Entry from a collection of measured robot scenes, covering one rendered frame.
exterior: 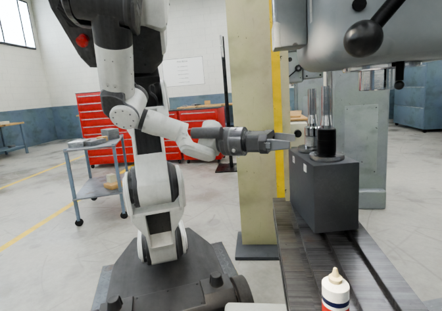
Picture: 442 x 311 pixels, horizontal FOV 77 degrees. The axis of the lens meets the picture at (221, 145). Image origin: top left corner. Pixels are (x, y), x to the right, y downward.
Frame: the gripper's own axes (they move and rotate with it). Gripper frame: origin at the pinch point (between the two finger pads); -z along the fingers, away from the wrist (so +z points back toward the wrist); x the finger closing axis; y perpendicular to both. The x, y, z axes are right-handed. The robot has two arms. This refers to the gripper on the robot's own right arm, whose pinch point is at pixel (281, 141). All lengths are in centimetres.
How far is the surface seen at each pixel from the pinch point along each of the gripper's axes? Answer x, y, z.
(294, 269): -24.1, 23.6, -6.1
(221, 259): 45, 74, 43
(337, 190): -5.4, 11.9, -14.5
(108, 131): 171, 21, 231
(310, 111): 7.9, -7.4, -7.4
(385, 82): -40.3, -14.9, -19.7
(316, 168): -7.6, 5.6, -9.8
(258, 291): 74, 114, 32
